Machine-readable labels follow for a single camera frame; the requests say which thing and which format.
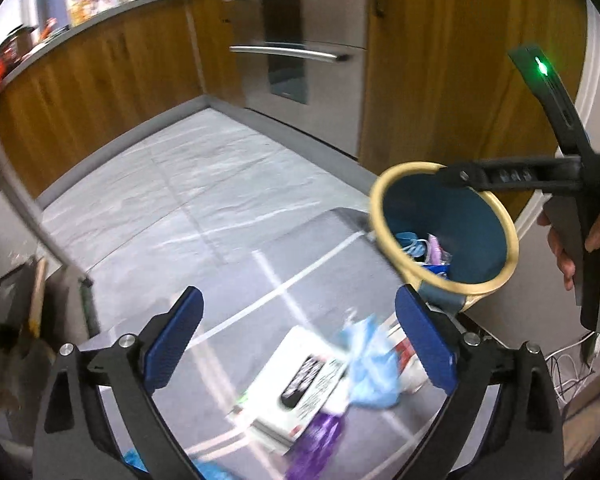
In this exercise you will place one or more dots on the person's right hand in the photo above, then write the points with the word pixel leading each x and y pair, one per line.
pixel 560 255

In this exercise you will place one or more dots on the blue white packet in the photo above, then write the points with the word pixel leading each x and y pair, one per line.
pixel 212 475

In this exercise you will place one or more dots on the grey checked blanket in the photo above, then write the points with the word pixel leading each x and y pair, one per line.
pixel 230 280

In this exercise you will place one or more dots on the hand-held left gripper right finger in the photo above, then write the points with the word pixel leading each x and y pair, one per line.
pixel 427 340

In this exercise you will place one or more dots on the crushed red white paper cup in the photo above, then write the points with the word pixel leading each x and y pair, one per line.
pixel 409 360

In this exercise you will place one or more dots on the metal rack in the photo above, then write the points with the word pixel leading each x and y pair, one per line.
pixel 25 200

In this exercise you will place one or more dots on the tall wooden cabinet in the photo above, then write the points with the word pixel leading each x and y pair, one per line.
pixel 430 60

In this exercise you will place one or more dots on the white box with black label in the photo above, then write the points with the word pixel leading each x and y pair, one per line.
pixel 280 360

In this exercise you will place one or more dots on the wooden kitchen base cabinets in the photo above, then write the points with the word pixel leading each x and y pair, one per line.
pixel 105 70

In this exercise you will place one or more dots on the wooden board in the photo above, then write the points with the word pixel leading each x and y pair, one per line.
pixel 37 300

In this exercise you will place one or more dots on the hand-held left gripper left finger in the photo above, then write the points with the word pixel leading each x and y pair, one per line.
pixel 175 340

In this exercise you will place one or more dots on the blue face mask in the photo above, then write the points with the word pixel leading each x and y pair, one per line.
pixel 411 246
pixel 372 365

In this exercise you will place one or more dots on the blue bin with yellow rim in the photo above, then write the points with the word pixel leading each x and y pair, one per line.
pixel 460 220

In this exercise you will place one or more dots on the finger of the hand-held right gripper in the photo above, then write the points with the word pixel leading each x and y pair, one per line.
pixel 505 176

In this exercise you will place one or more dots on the pink snack wrapper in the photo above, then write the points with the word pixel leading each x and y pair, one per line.
pixel 436 250

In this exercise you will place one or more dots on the stainless steel oven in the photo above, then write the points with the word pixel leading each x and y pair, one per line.
pixel 290 25

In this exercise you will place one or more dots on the black pressure cooker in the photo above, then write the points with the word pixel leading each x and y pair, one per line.
pixel 15 42

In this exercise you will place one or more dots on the purple wrapper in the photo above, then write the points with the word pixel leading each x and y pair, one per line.
pixel 315 440

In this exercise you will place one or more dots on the row of yellow bottles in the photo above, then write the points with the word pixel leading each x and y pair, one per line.
pixel 90 5

